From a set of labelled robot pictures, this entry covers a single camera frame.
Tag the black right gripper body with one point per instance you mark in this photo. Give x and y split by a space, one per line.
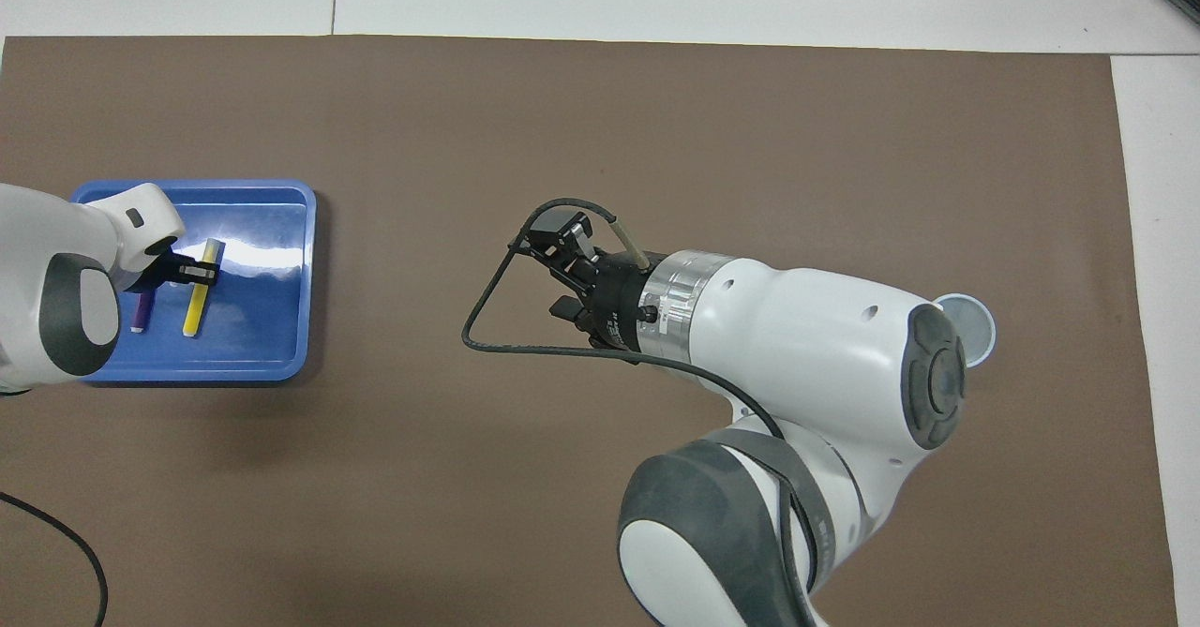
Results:
614 304

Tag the purple pen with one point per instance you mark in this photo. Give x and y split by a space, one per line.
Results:
142 313

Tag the pale blue mesh cup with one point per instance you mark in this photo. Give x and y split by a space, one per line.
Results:
980 327

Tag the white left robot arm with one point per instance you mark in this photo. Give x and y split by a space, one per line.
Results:
28 252

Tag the brown table mat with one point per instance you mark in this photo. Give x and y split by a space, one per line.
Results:
600 140

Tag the yellow pen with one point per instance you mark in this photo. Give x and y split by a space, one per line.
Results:
195 313

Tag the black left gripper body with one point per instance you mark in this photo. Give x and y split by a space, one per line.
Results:
155 273

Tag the blue plastic tray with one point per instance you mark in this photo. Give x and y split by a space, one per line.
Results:
262 327

